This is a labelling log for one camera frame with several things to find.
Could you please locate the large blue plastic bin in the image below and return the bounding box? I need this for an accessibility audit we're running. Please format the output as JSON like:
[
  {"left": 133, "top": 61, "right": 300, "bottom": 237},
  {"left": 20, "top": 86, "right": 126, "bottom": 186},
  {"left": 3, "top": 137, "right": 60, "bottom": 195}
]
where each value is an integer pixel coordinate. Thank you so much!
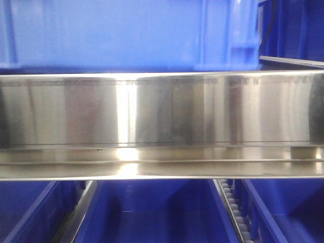
[{"left": 1, "top": 1, "right": 260, "bottom": 74}]

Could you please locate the blue bin lower centre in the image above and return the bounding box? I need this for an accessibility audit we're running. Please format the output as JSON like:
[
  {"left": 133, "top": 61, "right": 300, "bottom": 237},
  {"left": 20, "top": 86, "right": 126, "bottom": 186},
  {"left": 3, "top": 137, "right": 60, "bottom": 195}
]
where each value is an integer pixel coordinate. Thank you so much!
[{"left": 76, "top": 179, "right": 237, "bottom": 242}]

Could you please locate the lower roller track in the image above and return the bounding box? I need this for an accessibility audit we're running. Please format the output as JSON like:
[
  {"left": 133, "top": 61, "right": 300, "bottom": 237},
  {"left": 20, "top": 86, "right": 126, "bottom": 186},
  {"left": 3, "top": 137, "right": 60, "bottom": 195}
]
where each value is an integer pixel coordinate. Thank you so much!
[{"left": 213, "top": 179, "right": 254, "bottom": 243}]

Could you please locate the blue bin lower right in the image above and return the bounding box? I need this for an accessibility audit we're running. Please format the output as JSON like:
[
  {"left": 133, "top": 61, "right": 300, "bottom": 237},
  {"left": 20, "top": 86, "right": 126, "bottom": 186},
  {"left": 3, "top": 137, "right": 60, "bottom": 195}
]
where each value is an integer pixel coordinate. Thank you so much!
[{"left": 234, "top": 179, "right": 323, "bottom": 242}]

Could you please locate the blue bin lower left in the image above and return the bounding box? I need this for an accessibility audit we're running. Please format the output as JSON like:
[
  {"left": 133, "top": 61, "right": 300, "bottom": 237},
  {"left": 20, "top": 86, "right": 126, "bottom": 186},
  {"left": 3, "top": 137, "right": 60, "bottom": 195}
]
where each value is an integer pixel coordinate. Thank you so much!
[{"left": 1, "top": 181, "right": 85, "bottom": 242}]

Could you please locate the blue bin upper right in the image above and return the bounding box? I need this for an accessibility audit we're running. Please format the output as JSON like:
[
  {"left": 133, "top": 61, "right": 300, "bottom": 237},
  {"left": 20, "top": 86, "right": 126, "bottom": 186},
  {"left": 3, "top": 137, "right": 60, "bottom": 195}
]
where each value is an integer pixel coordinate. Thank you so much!
[{"left": 258, "top": 1, "right": 323, "bottom": 62}]

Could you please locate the stainless steel shelf front rail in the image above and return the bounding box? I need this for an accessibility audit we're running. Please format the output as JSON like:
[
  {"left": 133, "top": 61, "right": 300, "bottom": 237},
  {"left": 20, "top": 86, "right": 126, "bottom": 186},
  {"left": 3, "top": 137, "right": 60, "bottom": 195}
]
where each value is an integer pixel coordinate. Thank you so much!
[{"left": 1, "top": 67, "right": 323, "bottom": 181}]

